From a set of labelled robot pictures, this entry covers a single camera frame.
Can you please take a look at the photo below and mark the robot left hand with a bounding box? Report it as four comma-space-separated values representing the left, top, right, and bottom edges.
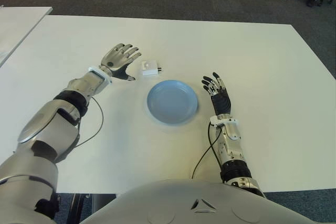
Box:
99, 42, 142, 82

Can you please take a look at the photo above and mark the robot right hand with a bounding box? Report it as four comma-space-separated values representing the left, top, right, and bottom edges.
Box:
201, 71, 233, 117

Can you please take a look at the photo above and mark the white charger block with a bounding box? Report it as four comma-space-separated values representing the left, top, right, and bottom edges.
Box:
141, 60, 163, 77

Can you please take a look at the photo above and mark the blue plate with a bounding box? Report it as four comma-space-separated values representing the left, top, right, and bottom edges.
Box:
146, 79, 199, 125

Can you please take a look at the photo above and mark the grey robot torso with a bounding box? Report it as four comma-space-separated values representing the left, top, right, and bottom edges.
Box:
78, 178, 336, 224

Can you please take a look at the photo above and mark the white side table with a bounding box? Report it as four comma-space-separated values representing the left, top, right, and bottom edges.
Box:
0, 6, 53, 67

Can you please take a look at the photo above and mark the black table leg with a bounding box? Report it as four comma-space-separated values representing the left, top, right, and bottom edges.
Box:
66, 194, 92, 224

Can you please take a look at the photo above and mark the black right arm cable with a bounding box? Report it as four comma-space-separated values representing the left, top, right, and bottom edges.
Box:
190, 121, 224, 183

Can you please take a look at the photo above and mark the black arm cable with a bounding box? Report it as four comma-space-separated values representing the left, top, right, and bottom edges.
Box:
76, 97, 104, 148
190, 121, 224, 183

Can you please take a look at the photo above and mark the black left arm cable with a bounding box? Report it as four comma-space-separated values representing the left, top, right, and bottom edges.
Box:
76, 97, 104, 148

